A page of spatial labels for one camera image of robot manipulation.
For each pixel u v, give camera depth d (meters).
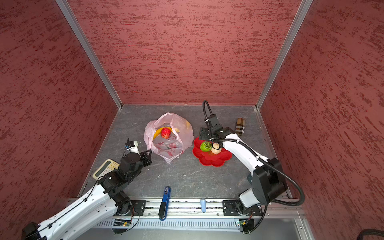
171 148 0.94
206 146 0.90
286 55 0.88
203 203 0.73
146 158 0.68
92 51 0.88
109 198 0.54
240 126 1.04
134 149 0.70
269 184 0.43
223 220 0.71
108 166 0.87
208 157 0.92
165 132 0.97
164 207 0.75
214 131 0.65
